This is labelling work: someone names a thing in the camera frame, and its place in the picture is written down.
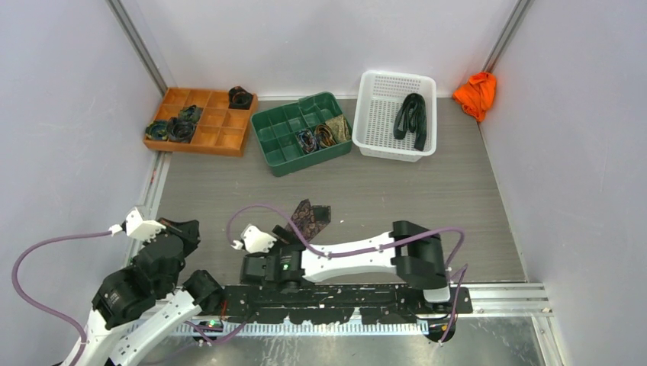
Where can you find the rolled green patterned tie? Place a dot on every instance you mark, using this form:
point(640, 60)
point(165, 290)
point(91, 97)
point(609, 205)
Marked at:
point(190, 114)

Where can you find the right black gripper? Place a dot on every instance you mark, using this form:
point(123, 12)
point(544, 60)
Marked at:
point(280, 243)

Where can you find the white plastic basket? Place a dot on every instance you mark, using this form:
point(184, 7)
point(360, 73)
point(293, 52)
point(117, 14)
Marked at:
point(381, 94)

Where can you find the rolled olive gold tie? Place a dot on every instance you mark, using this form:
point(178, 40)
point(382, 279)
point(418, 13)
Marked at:
point(339, 128)

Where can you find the orange compartment tray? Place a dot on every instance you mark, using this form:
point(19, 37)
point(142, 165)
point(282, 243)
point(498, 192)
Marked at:
point(220, 130)

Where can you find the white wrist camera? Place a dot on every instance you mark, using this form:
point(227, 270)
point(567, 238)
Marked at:
point(253, 240)
point(137, 227)

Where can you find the rolled blue green tie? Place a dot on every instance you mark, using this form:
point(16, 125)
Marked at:
point(157, 130)

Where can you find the left aluminium corner post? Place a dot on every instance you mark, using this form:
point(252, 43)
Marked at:
point(137, 42)

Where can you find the orange cloth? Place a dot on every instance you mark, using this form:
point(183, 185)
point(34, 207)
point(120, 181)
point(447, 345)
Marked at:
point(477, 95)

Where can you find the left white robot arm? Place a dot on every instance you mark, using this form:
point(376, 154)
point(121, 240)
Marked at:
point(136, 307)

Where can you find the rolled dark grey tie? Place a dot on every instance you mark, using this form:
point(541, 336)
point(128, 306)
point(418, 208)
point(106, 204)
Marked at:
point(179, 130)

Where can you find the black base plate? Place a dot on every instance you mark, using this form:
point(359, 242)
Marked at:
point(334, 303)

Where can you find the aluminium front rail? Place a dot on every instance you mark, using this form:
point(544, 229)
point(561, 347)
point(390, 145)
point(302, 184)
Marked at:
point(496, 300)

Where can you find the green compartment tray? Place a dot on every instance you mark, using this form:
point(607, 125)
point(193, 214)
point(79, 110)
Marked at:
point(275, 130)

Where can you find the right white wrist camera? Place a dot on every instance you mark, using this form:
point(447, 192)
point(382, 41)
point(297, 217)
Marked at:
point(253, 240)

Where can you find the dark green tie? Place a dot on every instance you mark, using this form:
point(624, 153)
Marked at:
point(412, 118)

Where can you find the rolled orange brown tie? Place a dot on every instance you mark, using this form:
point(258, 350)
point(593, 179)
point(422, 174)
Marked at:
point(324, 135)

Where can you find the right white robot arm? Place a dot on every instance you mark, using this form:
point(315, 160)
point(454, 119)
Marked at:
point(408, 250)

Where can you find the aluminium corner post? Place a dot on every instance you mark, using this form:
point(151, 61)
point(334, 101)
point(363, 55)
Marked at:
point(512, 24)
point(137, 42)

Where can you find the brown paisley tie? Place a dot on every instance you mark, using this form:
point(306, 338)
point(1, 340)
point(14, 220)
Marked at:
point(311, 219)

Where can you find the right aluminium corner post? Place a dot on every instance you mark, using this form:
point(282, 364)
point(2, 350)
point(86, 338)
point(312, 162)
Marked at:
point(512, 24)

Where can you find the rolled black tie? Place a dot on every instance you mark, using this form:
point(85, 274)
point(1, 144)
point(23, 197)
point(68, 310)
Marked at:
point(239, 98)

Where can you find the rolled colourful striped tie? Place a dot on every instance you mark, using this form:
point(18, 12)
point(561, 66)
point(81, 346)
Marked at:
point(307, 141)

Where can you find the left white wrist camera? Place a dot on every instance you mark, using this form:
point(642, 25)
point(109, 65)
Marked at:
point(137, 227)

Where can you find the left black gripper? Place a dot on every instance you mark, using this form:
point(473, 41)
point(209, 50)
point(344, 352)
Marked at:
point(190, 229)

